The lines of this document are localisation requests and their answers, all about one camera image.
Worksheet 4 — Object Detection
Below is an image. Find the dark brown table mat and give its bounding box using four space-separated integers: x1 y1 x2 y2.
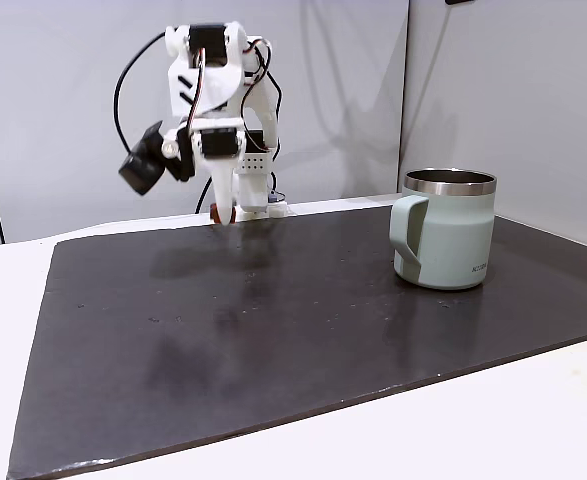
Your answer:
6 201 587 480

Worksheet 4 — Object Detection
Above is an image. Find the sage green steel-rimmed mug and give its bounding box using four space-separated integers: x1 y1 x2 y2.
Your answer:
388 168 499 292

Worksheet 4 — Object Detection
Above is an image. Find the black base cable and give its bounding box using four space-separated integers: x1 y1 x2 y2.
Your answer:
194 178 215 215

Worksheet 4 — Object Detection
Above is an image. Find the black gripper-mounted camera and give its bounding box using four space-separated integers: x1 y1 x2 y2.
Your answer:
118 120 197 197

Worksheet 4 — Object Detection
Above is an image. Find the black camera cable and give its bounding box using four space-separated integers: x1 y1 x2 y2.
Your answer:
113 31 168 153

